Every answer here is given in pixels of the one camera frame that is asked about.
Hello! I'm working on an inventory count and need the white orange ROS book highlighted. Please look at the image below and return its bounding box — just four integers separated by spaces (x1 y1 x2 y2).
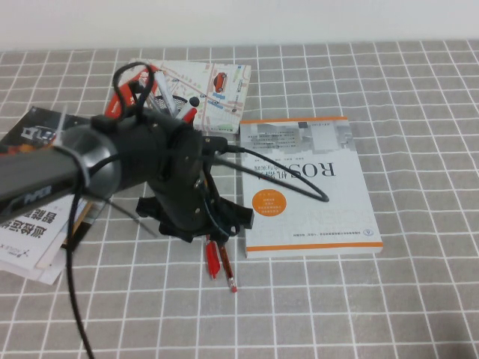
224 116 385 260

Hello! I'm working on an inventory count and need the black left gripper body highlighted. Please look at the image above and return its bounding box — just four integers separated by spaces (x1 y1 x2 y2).
135 174 256 244

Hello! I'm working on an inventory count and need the white paper sheet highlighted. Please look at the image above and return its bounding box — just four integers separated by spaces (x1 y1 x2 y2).
0 257 65 287

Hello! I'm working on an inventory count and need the grey pen with ball top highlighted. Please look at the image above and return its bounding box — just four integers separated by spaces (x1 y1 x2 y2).
180 96 200 121

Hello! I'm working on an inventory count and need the dark red pencil with eraser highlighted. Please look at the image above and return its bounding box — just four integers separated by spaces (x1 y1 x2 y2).
218 241 240 294

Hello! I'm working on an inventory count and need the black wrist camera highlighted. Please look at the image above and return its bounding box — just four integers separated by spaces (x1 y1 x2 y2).
201 135 228 155

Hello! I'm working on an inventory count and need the map cover book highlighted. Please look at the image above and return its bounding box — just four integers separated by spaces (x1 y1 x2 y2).
104 58 252 135

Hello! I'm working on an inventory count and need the thick black looped cable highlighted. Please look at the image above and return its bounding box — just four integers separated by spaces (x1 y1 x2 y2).
113 61 157 121

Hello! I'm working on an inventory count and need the brown photo booklet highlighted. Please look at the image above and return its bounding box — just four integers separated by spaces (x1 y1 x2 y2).
35 197 108 270

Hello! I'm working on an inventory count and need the thin black camera cable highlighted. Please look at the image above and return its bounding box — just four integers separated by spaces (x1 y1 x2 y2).
211 144 331 203

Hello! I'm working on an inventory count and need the long black arm cable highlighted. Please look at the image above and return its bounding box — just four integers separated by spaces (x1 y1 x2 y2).
64 185 95 359

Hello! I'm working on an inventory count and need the red gel pen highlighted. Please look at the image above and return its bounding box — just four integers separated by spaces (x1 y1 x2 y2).
204 234 222 281

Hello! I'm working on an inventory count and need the grey pen with white tip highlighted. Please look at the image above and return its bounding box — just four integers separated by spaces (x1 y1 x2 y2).
153 70 177 117

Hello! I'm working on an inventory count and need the grey white checked tablecloth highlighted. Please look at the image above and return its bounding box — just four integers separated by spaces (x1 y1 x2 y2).
0 40 479 359

